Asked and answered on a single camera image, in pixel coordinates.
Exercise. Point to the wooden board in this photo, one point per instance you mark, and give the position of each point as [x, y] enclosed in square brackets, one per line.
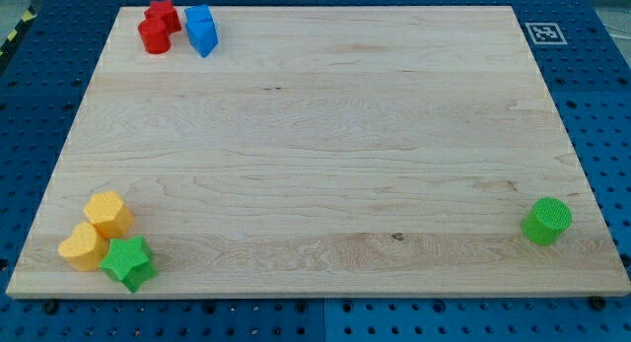
[327, 152]

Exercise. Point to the blue heart block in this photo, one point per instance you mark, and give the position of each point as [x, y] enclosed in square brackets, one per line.
[202, 37]

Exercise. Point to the blue cube block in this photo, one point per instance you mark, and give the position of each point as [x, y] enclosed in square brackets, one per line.
[198, 14]

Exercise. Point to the green star block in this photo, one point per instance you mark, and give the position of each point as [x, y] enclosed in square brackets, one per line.
[129, 262]

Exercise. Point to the red cylinder block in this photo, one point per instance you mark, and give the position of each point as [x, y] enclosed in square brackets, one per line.
[154, 35]

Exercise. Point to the yellow hexagon block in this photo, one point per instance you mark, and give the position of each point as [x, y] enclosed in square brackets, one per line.
[108, 213]

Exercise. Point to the red star block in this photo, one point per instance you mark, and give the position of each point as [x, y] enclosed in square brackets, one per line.
[166, 12]

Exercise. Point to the green cylinder block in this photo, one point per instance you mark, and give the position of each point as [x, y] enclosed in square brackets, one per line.
[546, 221]

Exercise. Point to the yellow heart block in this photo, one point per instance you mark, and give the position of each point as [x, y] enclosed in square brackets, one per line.
[84, 249]

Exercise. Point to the white fiducial marker tag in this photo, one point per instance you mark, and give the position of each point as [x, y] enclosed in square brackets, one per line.
[545, 33]

